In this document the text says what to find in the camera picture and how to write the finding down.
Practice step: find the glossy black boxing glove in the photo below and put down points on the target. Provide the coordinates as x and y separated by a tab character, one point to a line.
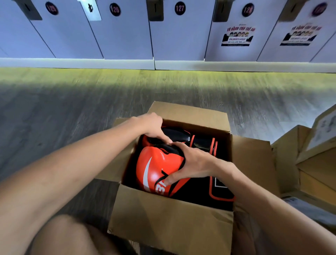
178	134

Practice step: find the person's left hand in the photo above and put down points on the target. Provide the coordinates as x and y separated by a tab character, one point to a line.
149	124

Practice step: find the person's bare leg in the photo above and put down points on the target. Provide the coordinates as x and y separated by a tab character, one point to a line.
65	236

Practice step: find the round black door sticker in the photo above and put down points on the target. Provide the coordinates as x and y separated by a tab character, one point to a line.
319	9
180	8
247	10
115	9
51	8

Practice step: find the cardboard box with white label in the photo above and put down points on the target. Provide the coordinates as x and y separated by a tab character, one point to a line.
319	139

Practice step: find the black orange-trimmed boxing pad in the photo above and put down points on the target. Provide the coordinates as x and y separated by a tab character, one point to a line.
202	191

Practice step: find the person's left forearm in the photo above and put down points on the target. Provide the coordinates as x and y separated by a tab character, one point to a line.
68	168

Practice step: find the person's right forearm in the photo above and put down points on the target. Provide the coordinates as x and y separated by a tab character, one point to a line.
267	207

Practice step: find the closed brown cardboard box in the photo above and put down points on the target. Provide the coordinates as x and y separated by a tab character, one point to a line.
287	163
319	178

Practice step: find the row of pale locker doors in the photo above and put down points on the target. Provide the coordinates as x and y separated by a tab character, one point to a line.
126	34

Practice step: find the open brown cardboard box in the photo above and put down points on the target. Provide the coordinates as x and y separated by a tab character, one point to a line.
170	223

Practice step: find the dark locker lock plate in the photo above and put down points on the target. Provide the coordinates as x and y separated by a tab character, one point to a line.
290	10
155	10
27	9
222	11

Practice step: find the person's left fingers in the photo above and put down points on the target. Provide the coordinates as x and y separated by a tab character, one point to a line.
164	136

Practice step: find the silver locker lock plate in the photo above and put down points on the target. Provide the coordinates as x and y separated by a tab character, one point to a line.
90	10

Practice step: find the flat grey-labelled cardboard box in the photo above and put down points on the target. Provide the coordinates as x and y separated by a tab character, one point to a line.
309	210

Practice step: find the person's right hand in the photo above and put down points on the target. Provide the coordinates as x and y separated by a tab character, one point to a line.
199	164

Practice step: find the orange and black boxing glove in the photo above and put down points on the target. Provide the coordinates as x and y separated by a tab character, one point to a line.
154	168

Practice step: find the person's right thumb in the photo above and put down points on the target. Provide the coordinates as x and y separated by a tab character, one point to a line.
174	178

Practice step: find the white printed locker poster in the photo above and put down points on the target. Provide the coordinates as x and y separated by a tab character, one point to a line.
237	36
300	35

